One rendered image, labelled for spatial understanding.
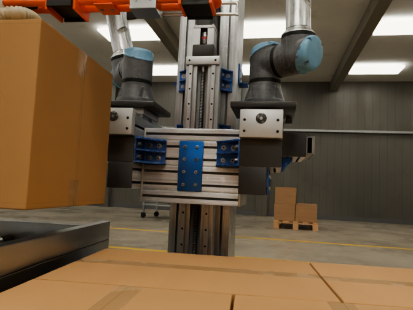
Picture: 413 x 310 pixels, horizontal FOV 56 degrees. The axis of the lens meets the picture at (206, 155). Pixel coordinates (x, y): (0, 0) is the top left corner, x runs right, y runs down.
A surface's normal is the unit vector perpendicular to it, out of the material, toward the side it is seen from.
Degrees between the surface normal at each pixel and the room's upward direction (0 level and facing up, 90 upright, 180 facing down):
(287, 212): 90
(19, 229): 90
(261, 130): 90
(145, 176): 90
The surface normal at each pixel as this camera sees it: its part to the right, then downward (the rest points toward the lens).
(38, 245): 0.99, 0.04
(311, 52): 0.69, 0.11
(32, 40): -0.14, -0.09
